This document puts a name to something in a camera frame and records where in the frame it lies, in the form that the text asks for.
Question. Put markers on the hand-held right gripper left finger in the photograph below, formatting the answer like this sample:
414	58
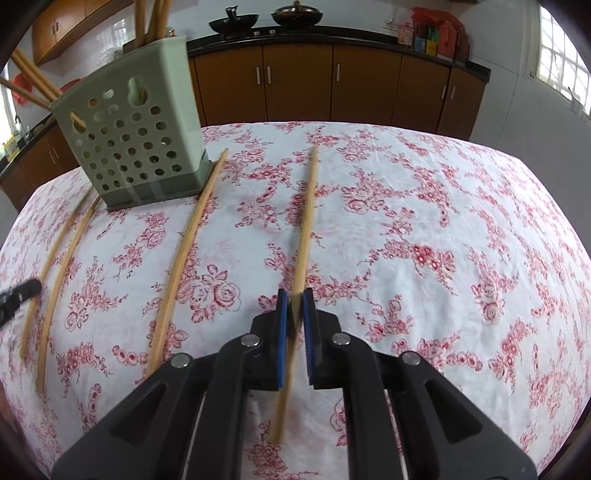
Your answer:
279	332

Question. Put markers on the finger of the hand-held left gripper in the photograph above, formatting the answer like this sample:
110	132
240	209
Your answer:
21	295

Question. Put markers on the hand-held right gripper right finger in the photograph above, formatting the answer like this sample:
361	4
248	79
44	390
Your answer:
308	337

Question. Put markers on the green perforated chopstick holder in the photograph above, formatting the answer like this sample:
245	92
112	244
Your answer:
138	138

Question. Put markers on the yellow detergent bottle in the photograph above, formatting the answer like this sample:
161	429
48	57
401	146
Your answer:
10	150

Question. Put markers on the red floral tablecloth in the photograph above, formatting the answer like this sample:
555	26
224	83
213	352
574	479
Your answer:
415	207

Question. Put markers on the sliding window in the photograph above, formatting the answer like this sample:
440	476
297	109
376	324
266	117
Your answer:
5	106

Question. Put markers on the red basin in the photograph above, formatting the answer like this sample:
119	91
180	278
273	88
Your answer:
71	85

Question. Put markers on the brown base cabinets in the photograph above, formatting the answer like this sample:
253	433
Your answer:
323	83

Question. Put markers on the white plastic bag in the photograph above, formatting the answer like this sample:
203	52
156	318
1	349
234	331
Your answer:
111	51

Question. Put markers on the gas stove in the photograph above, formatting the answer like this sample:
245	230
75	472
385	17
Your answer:
286	31

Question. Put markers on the blue box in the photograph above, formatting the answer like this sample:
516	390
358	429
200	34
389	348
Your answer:
419	44

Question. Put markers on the black wok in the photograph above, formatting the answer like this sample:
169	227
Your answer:
234	21

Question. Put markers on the yellow box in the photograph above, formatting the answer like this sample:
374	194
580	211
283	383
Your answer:
431	46

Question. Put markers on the red label bottle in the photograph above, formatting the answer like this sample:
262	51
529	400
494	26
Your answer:
405	33

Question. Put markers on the dark pot with lid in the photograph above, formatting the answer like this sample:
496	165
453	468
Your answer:
297	14

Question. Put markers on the tall red bottle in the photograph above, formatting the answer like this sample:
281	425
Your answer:
445	39

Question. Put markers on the dark sauce bottle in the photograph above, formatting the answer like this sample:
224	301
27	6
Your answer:
462	44

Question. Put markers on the white cup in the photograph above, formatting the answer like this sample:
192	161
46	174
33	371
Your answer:
577	100

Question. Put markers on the barred window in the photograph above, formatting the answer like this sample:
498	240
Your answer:
563	50

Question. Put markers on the brown wall cabinet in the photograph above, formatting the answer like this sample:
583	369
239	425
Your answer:
78	23

